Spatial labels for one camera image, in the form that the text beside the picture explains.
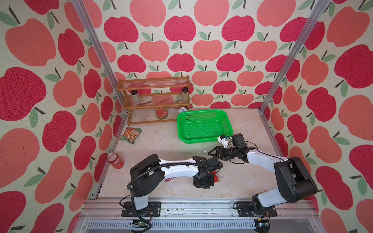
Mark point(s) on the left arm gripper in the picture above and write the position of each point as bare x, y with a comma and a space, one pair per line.
206, 186

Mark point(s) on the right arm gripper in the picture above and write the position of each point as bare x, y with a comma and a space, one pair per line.
219, 149

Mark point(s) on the green plastic basket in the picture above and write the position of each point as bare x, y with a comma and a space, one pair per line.
203, 126

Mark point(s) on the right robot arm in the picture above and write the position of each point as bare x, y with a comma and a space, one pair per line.
294, 182

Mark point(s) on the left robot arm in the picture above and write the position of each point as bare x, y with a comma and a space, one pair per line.
152, 171

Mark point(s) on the red gold round tin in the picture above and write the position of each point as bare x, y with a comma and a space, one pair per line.
162, 113

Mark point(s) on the spice jar on shelf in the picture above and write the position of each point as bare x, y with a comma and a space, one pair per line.
185, 94

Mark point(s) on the wooden shelf rack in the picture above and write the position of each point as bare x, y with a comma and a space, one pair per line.
154, 93

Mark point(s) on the soup mix packet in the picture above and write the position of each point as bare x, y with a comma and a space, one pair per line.
131, 134

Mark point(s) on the red soda can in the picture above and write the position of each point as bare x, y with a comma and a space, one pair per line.
115, 160

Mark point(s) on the left spice jar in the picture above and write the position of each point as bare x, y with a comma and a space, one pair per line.
136, 97

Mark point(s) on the right aluminium corner post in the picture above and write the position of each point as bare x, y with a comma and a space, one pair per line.
317, 11

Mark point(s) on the aluminium corner post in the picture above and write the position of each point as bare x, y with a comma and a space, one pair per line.
317, 11
87, 23

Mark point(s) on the left aluminium corner post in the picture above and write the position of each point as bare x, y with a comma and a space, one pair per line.
87, 23

